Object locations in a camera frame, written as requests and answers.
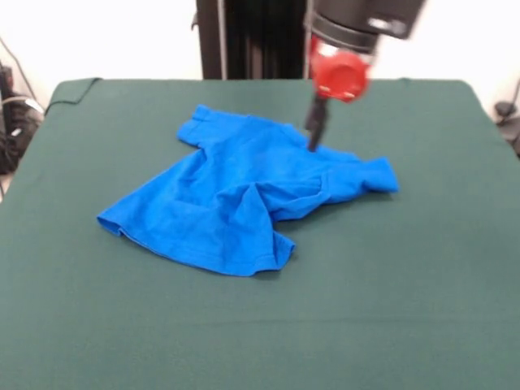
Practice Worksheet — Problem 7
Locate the dark green table cloth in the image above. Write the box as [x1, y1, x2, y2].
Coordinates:
[0, 77, 520, 390]

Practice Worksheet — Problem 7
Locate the blue shirt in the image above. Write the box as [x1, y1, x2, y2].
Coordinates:
[96, 104, 400, 278]

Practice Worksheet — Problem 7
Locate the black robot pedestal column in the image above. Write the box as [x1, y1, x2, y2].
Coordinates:
[191, 0, 318, 80]

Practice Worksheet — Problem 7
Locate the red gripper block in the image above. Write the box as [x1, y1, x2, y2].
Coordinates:
[305, 36, 374, 153]

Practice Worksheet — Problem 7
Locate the black cable bundle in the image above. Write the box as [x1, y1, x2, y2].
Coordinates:
[0, 60, 45, 176]

